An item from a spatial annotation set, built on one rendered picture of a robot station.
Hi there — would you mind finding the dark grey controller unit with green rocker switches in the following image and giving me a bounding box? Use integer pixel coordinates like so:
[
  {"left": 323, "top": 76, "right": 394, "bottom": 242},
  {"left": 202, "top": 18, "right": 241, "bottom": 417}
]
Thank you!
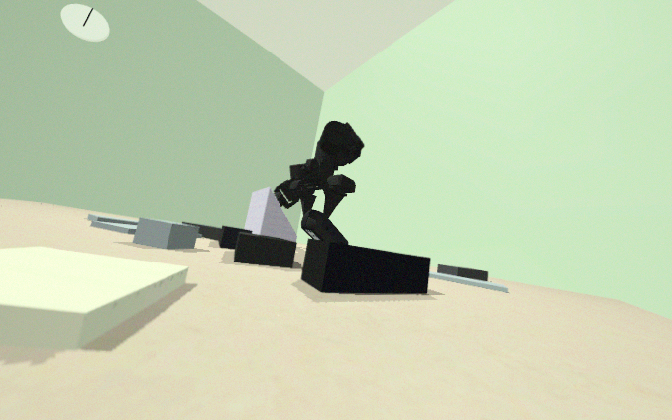
[{"left": 301, "top": 209, "right": 349, "bottom": 245}]

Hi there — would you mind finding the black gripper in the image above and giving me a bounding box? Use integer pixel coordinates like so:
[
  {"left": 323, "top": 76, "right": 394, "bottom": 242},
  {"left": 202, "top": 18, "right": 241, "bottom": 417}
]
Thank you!
[{"left": 289, "top": 156, "right": 356, "bottom": 221}]

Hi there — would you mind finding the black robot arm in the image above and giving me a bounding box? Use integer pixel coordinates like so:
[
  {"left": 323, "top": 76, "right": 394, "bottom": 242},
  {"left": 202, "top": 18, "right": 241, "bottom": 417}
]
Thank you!
[{"left": 274, "top": 121, "right": 364, "bottom": 209}]

